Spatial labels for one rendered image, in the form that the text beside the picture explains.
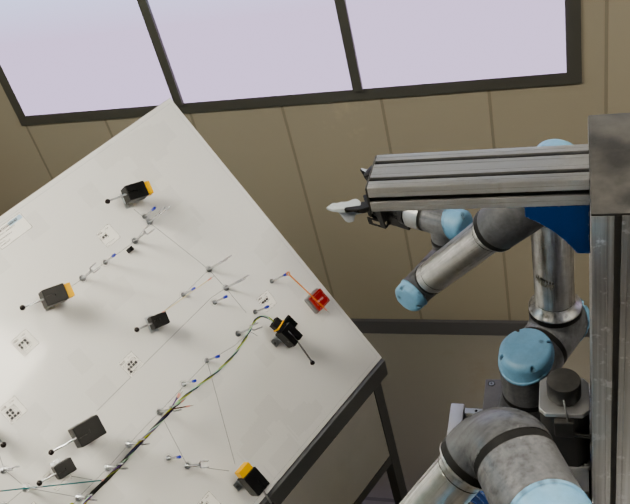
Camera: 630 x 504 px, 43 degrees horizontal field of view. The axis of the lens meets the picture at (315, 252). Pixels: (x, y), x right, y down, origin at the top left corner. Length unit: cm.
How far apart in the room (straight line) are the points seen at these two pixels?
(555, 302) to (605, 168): 68
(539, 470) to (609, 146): 46
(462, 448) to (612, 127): 51
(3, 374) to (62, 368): 14
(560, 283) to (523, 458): 74
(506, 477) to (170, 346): 132
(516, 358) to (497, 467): 71
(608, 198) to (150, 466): 144
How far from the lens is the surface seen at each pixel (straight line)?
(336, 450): 259
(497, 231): 157
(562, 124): 312
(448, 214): 185
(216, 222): 237
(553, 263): 175
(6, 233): 219
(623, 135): 125
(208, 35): 316
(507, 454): 111
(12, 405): 211
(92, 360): 217
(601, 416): 138
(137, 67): 336
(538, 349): 180
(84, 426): 203
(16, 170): 401
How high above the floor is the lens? 270
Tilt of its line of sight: 37 degrees down
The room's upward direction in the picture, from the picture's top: 15 degrees counter-clockwise
